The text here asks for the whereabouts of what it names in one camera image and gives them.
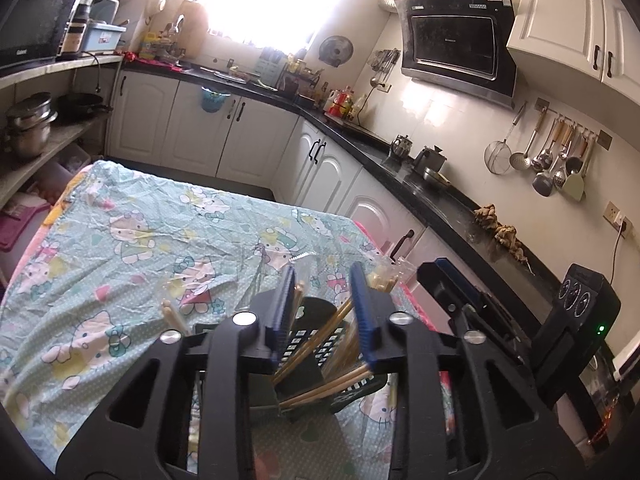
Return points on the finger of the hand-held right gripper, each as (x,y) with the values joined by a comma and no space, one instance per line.
(462,282)
(440,295)

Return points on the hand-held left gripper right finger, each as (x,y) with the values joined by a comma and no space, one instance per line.
(362,310)

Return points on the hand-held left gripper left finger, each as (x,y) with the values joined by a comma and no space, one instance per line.
(285,300)

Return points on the dark green plastic utensil basket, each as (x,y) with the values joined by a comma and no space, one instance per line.
(320,307)

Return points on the pile of bamboo chopsticks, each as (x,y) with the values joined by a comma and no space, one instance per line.
(325,330)

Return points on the pile of ginger roots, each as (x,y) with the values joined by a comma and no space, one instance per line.
(500,232)

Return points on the black kitchen countertop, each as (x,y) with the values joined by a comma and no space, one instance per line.
(450,210)

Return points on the large steel ladle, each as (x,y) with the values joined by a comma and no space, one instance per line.
(544,186)

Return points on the pale green spatula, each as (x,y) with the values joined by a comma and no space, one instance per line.
(575,187)

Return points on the steel spoon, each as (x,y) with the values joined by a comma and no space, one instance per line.
(539,161)

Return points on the small steel teapot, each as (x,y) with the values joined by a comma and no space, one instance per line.
(401,147)

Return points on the cartoon printed tablecloth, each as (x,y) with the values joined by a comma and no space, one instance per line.
(150,220)

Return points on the row of condiment bottles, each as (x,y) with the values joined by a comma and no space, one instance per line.
(340,101)

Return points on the blue hanging bin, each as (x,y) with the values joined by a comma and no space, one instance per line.
(212,100)

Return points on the small hanging kitchen tools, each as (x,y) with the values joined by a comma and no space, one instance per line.
(385,62)

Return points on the black range hood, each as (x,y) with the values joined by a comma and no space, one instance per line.
(450,35)

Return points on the pink plastic box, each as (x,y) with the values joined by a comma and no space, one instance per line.
(20,220)

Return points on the white upper cabinet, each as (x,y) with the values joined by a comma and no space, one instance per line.
(555,20)

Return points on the black wok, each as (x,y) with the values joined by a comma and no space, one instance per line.
(80,105)

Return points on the wooden cutting board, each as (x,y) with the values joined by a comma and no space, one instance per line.
(195,25)

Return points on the kitchen window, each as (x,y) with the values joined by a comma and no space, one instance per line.
(270,0)

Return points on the stacked steel pots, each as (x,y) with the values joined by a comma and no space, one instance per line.
(30,130)

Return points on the blue plastic box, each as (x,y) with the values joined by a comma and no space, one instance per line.
(102,37)

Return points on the white round container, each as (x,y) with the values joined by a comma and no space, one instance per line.
(157,2)

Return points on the stone kitchen shelf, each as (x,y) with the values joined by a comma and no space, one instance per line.
(50,67)

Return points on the blender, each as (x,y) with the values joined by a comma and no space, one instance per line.
(75,30)

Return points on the black microwave oven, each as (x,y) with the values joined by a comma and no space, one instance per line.
(35,20)

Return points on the wall power socket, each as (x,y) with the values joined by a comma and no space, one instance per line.
(612,212)

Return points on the wall utensil rail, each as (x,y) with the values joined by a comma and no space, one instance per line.
(605,139)

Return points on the small wall fan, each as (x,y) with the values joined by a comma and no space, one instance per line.
(336,51)

